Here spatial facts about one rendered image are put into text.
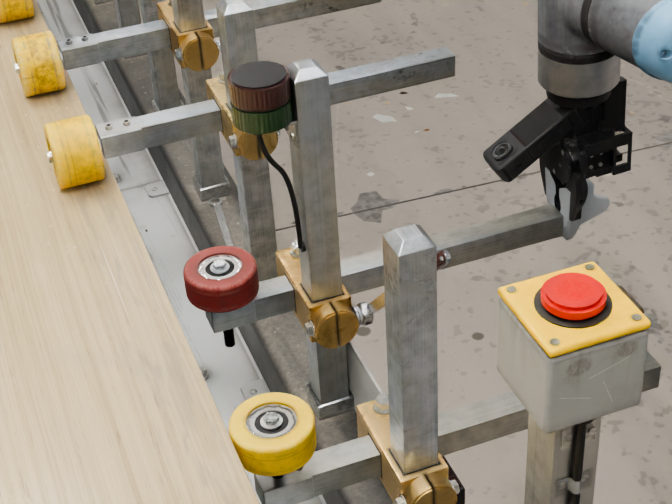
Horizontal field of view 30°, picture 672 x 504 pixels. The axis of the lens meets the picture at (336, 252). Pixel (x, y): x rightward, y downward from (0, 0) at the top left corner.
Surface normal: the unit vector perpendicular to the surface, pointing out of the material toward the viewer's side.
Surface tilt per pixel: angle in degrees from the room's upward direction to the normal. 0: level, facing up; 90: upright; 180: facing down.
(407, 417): 90
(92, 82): 0
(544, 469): 90
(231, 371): 0
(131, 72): 0
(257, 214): 90
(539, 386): 90
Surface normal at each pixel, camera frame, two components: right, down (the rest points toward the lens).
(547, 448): -0.94, 0.25
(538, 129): -0.54, -0.54
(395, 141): -0.05, -0.80
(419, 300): 0.36, 0.54
